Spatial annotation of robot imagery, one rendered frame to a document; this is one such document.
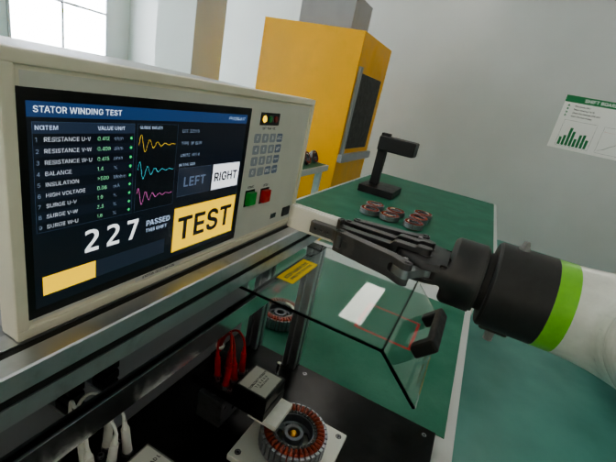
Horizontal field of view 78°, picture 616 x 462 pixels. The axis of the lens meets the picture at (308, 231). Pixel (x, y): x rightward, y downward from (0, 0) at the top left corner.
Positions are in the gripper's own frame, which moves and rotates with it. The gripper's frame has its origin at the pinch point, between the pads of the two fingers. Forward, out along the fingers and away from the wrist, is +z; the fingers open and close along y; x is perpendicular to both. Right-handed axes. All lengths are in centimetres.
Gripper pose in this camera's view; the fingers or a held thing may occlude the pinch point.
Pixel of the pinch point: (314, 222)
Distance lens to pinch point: 48.0
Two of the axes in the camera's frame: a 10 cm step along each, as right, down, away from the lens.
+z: -8.8, -3.1, 3.5
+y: 4.3, -2.2, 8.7
